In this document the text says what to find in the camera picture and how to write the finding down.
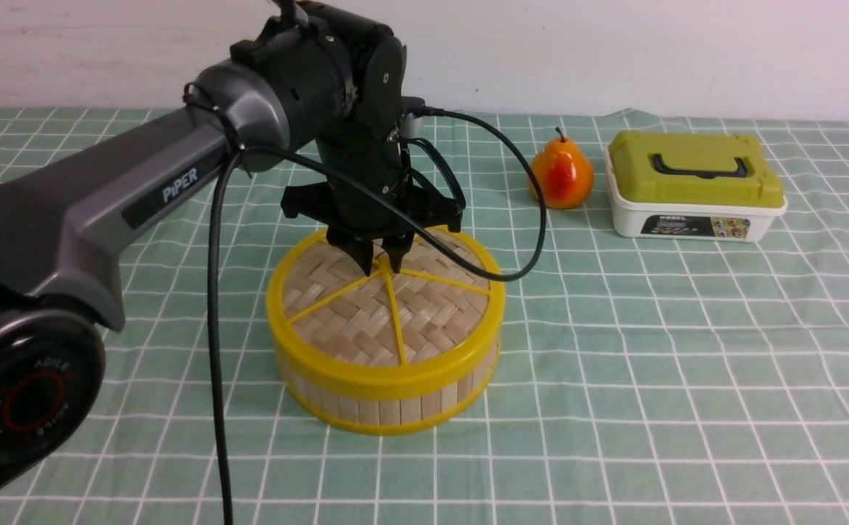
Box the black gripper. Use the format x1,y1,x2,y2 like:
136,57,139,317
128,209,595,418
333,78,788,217
281,122,465,276

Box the yellow woven steamer lid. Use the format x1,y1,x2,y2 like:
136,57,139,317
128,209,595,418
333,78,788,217
265,230,505,405

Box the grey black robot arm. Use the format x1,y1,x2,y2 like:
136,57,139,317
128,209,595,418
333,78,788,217
0,1,465,489

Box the yellow bamboo steamer basket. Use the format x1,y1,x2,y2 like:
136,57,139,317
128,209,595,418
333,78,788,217
278,339,503,436

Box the orange toy pear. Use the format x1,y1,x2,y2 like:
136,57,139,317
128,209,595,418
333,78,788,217
531,126,596,210

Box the green lidded white box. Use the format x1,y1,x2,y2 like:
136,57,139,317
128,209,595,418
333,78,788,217
604,130,788,243

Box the black cable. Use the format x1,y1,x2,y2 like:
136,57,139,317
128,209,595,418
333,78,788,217
182,82,548,525

